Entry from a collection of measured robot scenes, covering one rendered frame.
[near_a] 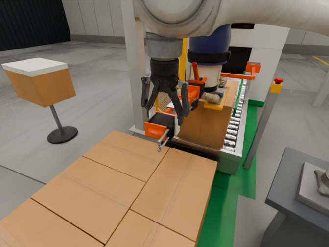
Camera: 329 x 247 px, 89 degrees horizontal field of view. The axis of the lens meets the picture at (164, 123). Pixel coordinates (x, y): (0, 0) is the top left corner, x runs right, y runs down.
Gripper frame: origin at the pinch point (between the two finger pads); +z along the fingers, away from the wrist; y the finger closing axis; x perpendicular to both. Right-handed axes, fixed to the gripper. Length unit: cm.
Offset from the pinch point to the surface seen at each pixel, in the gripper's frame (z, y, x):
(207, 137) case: 55, -5, -73
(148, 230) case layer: 65, 6, 6
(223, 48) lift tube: -15, -7, -53
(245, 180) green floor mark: 119, -48, -103
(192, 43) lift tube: -17, 8, -51
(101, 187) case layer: 65, 47, -4
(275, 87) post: 21, -47, -120
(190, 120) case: 43, 11, -73
